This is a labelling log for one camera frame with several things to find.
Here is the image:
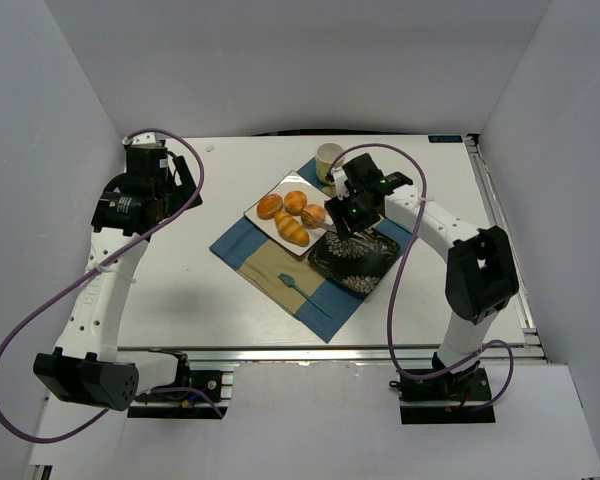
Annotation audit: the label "round bread roll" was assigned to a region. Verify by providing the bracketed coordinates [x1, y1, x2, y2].
[284, 190, 307, 215]
[300, 204, 326, 229]
[256, 193, 284, 220]

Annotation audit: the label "blue and tan placemat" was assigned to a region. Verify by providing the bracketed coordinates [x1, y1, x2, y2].
[209, 155, 416, 345]

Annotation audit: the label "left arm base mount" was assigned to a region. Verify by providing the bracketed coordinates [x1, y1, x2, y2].
[123, 349, 228, 420]

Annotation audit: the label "striped oblong bread roll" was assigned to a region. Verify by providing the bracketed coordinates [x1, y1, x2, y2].
[274, 210, 310, 247]

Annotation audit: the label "teal plastic fork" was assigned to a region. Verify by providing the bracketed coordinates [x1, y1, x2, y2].
[278, 273, 332, 318]

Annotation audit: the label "round bread roll top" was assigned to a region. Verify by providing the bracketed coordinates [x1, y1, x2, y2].
[284, 190, 307, 215]

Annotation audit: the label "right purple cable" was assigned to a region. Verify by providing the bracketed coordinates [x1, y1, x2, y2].
[327, 142, 515, 412]

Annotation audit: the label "black floral square plate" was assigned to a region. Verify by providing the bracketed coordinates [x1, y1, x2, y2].
[308, 228, 401, 296]

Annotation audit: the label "metal tongs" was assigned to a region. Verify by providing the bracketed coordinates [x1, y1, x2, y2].
[300, 210, 378, 251]

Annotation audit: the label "right blue table label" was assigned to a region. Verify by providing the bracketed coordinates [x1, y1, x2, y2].
[428, 135, 464, 144]

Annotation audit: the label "white square plate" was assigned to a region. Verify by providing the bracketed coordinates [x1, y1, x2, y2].
[244, 171, 332, 256]

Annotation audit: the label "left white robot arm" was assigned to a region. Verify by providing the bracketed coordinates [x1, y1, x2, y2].
[33, 131, 202, 411]

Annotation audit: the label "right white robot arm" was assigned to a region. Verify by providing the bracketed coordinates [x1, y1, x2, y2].
[325, 154, 519, 403]

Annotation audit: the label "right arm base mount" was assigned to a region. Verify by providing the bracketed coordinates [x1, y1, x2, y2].
[389, 367, 496, 425]

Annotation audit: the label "cream ceramic mug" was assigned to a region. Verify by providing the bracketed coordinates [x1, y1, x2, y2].
[314, 143, 344, 185]

